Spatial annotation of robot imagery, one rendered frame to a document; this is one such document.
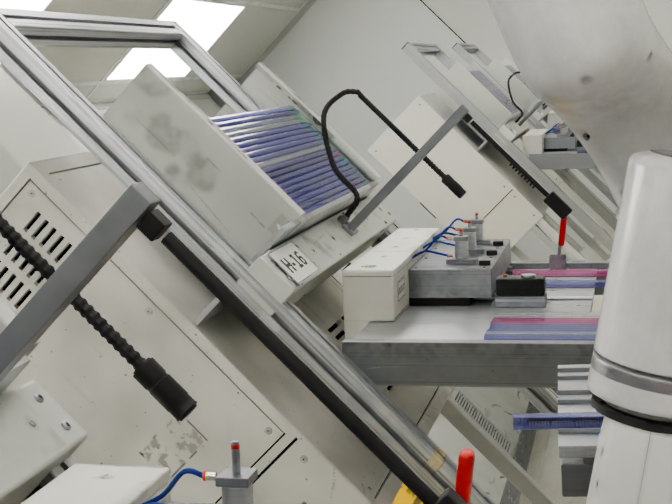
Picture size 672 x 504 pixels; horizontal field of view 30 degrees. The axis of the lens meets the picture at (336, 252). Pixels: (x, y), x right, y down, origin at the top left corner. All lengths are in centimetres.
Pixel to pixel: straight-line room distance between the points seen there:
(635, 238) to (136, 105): 122
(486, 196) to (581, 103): 446
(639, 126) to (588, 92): 8
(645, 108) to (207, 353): 106
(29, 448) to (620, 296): 47
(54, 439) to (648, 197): 51
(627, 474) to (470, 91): 460
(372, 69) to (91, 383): 671
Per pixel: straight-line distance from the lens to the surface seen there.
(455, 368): 172
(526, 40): 79
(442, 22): 838
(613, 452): 79
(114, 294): 183
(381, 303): 191
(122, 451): 188
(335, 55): 851
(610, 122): 85
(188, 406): 82
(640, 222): 78
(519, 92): 678
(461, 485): 91
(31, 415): 104
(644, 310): 78
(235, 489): 88
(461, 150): 526
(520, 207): 525
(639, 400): 79
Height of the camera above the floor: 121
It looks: 3 degrees up
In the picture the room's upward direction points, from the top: 45 degrees counter-clockwise
